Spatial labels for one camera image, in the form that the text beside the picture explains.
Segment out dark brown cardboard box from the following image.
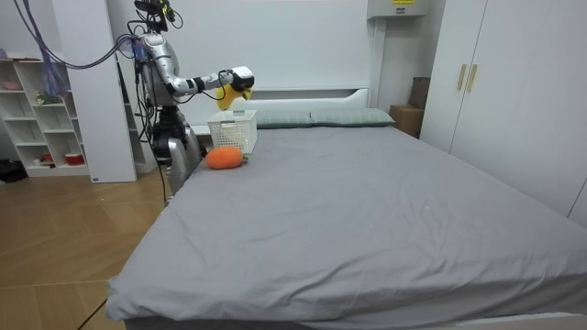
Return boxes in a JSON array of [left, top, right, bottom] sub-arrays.
[[408, 76, 432, 111]]

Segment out cable bundle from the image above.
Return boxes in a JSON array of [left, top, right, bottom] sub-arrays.
[[12, 0, 139, 98]]

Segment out white plastic mesh basket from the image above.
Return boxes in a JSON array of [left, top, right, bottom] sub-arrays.
[[205, 108, 259, 155]]

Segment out light brown cardboard box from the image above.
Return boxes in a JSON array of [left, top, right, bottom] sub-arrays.
[[388, 104, 426, 140]]

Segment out robot body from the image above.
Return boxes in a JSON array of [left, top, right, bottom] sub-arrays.
[[127, 0, 194, 138]]

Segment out white open shelf unit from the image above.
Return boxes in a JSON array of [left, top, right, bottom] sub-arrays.
[[0, 56, 91, 179]]

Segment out grey bed with white headboard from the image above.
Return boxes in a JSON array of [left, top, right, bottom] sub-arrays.
[[105, 86, 587, 330]]

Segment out robot legs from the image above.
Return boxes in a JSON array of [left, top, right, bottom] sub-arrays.
[[150, 107, 208, 199]]

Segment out green checked pillow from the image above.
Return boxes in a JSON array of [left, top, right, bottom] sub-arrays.
[[253, 109, 316, 130], [310, 107, 396, 128]]

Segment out grey wall box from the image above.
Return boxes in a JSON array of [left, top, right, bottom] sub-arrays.
[[366, 0, 430, 21]]

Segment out tall white cabinet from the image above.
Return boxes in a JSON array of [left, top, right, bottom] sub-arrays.
[[50, 0, 160, 185]]

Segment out black floor cable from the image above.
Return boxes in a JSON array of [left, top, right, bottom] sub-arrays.
[[157, 162, 169, 206]]

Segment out small green plant toy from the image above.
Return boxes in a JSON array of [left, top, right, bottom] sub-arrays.
[[35, 90, 63, 106]]

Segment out white wardrobe with gold handles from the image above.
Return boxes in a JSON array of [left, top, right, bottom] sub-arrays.
[[418, 0, 587, 228]]

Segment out orange soft toy fruit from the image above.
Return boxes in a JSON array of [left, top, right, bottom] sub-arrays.
[[204, 145, 249, 171]]

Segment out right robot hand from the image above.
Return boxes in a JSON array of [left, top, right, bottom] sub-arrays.
[[228, 65, 256, 100]]

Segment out yellow soft toy fruit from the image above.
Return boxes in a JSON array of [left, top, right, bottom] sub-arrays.
[[215, 83, 254, 112]]

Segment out black bag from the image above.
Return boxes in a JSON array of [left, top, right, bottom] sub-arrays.
[[0, 158, 29, 185]]

